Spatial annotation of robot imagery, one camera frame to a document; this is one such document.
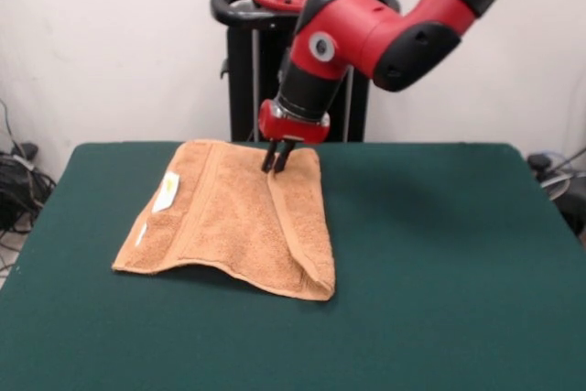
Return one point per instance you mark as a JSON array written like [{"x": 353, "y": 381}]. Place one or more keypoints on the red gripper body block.
[{"x": 288, "y": 130}]

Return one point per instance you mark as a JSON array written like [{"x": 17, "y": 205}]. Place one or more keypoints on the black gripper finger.
[
  {"x": 281, "y": 162},
  {"x": 268, "y": 157}
]

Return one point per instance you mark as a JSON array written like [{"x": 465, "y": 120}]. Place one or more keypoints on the orange terry towel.
[{"x": 229, "y": 217}]

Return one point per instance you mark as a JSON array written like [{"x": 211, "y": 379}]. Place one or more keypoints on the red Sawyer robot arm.
[{"x": 366, "y": 34}]

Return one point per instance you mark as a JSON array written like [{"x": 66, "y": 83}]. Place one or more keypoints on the dark green table cloth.
[{"x": 412, "y": 272}]

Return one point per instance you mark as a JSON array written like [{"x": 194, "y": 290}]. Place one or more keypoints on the black grey stand foot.
[
  {"x": 27, "y": 149},
  {"x": 572, "y": 201}
]

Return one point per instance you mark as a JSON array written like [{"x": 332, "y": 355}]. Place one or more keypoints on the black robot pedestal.
[{"x": 242, "y": 70}]

